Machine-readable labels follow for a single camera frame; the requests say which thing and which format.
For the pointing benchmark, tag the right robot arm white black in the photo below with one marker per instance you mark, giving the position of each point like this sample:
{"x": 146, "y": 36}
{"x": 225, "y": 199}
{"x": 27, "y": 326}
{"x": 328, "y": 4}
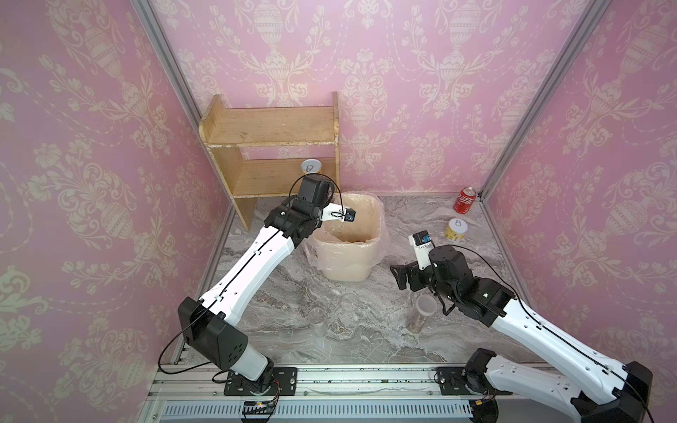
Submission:
{"x": 590, "y": 386}

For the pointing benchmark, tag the yellow white can on table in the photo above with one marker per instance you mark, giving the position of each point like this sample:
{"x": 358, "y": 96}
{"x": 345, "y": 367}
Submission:
{"x": 456, "y": 229}

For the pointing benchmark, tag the small circuit board with wires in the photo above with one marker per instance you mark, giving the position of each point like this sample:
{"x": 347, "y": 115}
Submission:
{"x": 258, "y": 411}

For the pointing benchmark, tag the aluminium mounting rail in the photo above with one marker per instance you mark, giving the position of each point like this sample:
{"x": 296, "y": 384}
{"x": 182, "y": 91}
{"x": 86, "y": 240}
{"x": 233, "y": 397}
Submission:
{"x": 339, "y": 393}

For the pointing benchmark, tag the wooden two-tier shelf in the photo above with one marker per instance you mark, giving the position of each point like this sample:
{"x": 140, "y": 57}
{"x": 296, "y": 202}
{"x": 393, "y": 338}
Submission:
{"x": 258, "y": 152}

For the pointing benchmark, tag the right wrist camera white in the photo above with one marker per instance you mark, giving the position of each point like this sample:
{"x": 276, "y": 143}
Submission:
{"x": 422, "y": 245}

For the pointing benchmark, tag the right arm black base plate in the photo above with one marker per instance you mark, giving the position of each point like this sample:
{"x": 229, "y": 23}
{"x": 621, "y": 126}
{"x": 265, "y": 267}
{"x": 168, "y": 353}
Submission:
{"x": 451, "y": 381}

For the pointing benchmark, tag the yellow white can on shelf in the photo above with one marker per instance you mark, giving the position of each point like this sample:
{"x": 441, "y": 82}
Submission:
{"x": 311, "y": 166}

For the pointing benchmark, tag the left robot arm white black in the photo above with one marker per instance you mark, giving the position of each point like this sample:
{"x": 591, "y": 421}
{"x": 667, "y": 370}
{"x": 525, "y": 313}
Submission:
{"x": 209, "y": 324}

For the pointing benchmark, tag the red cola can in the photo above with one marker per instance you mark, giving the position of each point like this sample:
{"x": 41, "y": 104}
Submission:
{"x": 465, "y": 200}

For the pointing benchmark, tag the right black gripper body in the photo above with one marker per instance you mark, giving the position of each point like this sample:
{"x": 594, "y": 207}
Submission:
{"x": 420, "y": 279}

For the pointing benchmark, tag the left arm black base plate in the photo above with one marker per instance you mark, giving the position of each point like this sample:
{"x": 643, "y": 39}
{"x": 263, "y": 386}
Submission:
{"x": 282, "y": 382}

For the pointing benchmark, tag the cream trash bin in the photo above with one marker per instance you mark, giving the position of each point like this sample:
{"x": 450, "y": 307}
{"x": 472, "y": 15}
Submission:
{"x": 351, "y": 248}

